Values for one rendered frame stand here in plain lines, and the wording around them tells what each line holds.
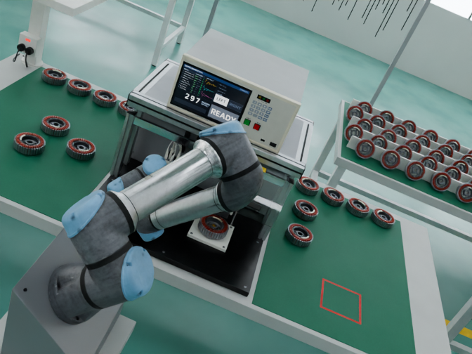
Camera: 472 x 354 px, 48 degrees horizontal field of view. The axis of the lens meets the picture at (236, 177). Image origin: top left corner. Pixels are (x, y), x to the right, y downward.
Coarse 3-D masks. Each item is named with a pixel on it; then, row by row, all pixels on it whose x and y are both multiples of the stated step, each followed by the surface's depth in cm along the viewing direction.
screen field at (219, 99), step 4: (216, 96) 184; (220, 96) 184; (216, 100) 185; (220, 100) 185; (224, 100) 185; (228, 100) 184; (224, 104) 185; (228, 104) 185; (232, 104) 185; (236, 104) 184; (240, 104) 184; (232, 108) 185; (236, 108) 185; (240, 108) 185
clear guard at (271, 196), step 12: (216, 180) 173; (264, 180) 182; (276, 180) 185; (288, 180) 188; (264, 192) 176; (276, 192) 179; (264, 204) 173; (276, 204) 173; (252, 216) 172; (264, 216) 172; (276, 216) 172
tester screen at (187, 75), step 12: (192, 72) 182; (204, 72) 181; (180, 84) 185; (192, 84) 184; (204, 84) 183; (216, 84) 182; (228, 84) 182; (180, 96) 187; (204, 96) 185; (228, 96) 184; (240, 96) 183; (204, 108) 188; (228, 108) 186; (216, 120) 189
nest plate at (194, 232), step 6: (198, 222) 198; (192, 228) 193; (198, 228) 195; (192, 234) 191; (198, 234) 192; (228, 234) 198; (198, 240) 191; (204, 240) 190; (210, 240) 191; (216, 240) 193; (222, 240) 194; (228, 240) 195; (210, 246) 191; (216, 246) 190; (222, 246) 191
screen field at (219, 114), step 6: (210, 108) 187; (216, 108) 187; (222, 108) 186; (210, 114) 188; (216, 114) 188; (222, 114) 187; (228, 114) 187; (234, 114) 186; (222, 120) 188; (228, 120) 188
